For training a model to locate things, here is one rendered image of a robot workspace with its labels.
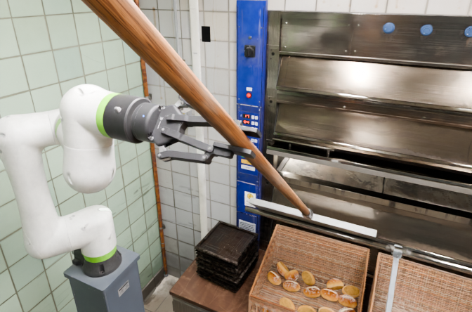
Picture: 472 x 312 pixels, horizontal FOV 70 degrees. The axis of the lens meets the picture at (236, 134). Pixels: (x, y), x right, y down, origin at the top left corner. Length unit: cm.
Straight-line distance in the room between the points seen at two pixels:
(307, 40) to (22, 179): 134
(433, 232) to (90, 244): 164
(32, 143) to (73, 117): 46
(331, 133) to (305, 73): 34
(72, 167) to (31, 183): 49
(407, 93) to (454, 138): 30
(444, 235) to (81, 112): 183
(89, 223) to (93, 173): 60
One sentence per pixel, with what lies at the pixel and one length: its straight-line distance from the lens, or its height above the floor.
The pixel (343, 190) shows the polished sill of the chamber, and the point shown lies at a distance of 199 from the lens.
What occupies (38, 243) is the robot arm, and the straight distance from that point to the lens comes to 136.
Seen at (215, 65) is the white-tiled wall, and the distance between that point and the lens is 198.
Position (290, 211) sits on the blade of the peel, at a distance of 155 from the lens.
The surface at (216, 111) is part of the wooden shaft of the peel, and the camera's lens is 45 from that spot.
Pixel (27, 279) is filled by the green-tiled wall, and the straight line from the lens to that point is 208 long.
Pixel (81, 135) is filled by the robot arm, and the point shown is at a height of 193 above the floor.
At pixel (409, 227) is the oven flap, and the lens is 208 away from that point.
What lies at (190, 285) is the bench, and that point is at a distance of 222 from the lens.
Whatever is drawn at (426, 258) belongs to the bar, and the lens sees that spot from 170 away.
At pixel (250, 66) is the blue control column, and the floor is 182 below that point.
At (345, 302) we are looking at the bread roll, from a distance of 215.
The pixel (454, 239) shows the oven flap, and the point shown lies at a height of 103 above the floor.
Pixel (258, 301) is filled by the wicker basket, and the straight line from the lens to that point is 196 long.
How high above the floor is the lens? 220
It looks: 23 degrees down
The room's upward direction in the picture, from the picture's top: straight up
